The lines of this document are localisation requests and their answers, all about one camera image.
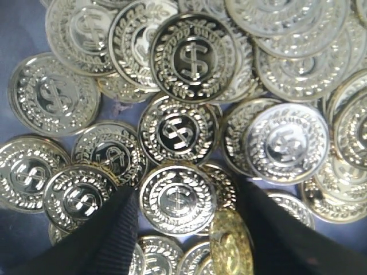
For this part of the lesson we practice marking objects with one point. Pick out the gold coin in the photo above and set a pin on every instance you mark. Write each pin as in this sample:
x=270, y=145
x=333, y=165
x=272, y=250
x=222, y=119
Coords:
x=230, y=244

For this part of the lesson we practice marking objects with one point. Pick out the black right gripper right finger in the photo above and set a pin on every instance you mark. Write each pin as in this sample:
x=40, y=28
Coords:
x=283, y=245

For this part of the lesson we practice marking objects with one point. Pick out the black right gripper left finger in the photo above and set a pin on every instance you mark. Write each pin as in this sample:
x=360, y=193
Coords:
x=103, y=245

